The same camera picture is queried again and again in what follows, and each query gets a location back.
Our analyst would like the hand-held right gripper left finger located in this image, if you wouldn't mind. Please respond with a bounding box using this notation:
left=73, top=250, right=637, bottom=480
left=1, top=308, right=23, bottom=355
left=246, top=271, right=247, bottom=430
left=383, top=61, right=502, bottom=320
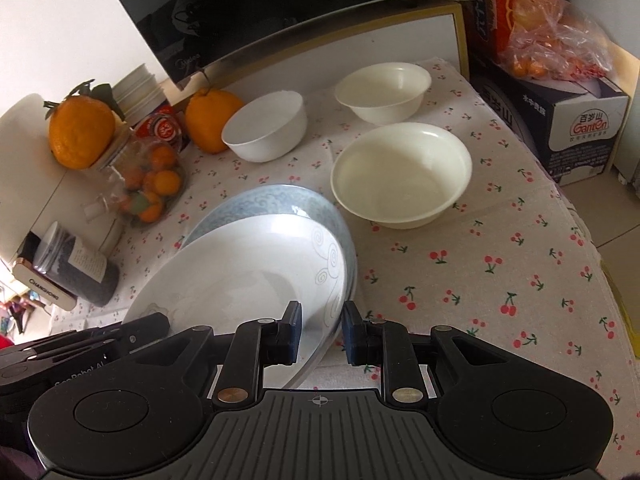
left=134, top=301, right=304, bottom=409

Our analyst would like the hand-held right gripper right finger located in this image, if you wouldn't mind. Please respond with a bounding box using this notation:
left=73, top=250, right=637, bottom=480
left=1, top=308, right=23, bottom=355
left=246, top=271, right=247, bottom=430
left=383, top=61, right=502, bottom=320
left=341, top=300, right=507, bottom=406

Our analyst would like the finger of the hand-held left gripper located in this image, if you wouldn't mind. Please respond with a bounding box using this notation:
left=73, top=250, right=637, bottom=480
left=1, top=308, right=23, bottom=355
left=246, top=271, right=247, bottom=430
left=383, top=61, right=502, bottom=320
left=116, top=312, right=171, bottom=351

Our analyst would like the white swirl-print plate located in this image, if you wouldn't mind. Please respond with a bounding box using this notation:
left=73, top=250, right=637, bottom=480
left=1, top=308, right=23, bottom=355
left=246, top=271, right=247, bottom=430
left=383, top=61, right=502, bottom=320
left=122, top=213, right=351, bottom=392

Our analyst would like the blue patterned plate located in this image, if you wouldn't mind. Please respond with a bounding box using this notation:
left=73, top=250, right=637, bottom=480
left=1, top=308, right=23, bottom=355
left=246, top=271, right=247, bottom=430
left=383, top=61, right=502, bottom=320
left=179, top=183, right=359, bottom=307

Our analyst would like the cream flared bowl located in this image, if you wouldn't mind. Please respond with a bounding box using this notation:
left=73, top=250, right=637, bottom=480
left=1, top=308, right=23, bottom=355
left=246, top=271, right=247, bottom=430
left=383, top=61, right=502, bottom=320
left=329, top=121, right=474, bottom=230
left=333, top=62, right=433, bottom=125

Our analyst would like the white straight-sided bowl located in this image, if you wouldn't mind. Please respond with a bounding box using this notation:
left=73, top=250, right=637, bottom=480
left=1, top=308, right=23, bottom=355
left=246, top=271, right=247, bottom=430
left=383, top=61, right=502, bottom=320
left=221, top=90, right=309, bottom=163

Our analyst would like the dark glass jar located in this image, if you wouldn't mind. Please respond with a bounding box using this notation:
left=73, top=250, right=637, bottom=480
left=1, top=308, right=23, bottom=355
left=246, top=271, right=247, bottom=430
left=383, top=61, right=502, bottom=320
left=32, top=219, right=121, bottom=309

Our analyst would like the clear container of small oranges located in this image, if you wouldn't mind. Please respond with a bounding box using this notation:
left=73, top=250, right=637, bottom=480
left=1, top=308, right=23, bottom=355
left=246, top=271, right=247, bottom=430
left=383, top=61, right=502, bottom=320
left=84, top=134, right=189, bottom=229

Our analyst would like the white kitchen appliance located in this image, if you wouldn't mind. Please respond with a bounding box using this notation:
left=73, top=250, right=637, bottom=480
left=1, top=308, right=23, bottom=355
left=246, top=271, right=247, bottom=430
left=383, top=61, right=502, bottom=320
left=0, top=92, right=137, bottom=312

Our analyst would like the cherry print tablecloth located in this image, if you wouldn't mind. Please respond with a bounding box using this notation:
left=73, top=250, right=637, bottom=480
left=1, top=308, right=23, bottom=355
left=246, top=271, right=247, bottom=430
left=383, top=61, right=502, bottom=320
left=50, top=57, right=640, bottom=461

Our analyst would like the large orange with leaves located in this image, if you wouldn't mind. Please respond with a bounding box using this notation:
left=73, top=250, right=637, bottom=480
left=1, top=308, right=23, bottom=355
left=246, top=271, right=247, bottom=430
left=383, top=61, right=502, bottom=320
left=43, top=79, right=126, bottom=170

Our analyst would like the stack of paper cups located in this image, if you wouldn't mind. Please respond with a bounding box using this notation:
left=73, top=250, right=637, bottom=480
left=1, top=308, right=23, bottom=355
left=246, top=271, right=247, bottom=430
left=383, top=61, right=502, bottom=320
left=112, top=63, right=166, bottom=121

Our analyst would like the dark water carton box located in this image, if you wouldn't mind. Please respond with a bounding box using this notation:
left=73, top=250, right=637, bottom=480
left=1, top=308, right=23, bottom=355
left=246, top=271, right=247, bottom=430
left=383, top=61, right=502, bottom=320
left=472, top=54, right=630, bottom=187

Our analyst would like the black microwave oven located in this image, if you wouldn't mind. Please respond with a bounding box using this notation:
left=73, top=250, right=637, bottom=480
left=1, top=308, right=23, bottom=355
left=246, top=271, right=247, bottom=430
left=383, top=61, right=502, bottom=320
left=102, top=0, right=474, bottom=94

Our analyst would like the plastic bag of oranges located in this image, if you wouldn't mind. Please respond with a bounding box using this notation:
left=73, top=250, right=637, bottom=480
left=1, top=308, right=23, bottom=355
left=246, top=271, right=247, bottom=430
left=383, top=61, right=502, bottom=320
left=504, top=0, right=614, bottom=81

